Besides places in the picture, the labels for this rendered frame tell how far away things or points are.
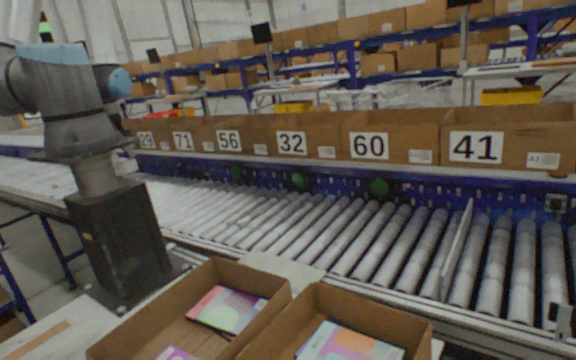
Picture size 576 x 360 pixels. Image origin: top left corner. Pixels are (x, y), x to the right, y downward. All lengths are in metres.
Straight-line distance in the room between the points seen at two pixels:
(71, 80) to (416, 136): 1.11
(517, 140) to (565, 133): 0.12
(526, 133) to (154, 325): 1.23
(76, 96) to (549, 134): 1.35
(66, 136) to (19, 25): 0.35
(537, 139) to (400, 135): 0.43
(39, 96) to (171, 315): 0.64
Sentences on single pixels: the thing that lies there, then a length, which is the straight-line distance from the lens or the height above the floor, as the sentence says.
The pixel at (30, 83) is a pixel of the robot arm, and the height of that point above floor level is 1.39.
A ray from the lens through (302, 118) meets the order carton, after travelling 1.91.
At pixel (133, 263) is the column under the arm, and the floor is 0.86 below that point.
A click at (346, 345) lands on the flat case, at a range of 0.80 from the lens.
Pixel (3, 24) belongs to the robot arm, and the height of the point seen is 1.55.
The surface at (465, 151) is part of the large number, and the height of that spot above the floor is 0.95.
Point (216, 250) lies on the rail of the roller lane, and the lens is 1.29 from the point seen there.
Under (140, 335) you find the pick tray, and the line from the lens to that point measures 0.98.
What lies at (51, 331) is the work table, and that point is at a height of 0.75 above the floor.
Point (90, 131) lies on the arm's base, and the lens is 1.03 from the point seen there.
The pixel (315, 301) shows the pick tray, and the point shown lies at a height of 0.79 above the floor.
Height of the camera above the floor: 1.37
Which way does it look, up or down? 20 degrees down
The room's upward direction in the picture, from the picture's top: 9 degrees counter-clockwise
